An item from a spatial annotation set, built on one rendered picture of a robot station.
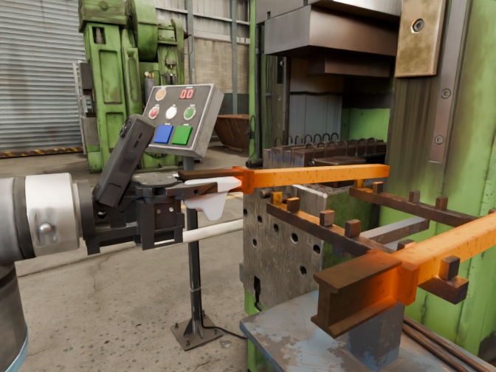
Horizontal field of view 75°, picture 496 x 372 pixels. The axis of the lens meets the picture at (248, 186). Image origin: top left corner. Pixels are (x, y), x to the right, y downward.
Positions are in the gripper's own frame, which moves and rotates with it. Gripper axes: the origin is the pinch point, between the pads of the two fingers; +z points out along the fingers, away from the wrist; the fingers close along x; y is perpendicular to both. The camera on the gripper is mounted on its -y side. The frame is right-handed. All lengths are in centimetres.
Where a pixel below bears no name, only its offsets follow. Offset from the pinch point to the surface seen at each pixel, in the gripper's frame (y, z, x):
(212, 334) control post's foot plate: 101, 35, -85
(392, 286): 5.3, 3.4, 25.3
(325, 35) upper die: -28, 43, -28
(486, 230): 3.3, 20.8, 24.9
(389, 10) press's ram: -36, 61, -24
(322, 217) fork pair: 4.5, 9.3, 10.1
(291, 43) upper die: -27, 37, -35
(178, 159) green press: 89, 163, -512
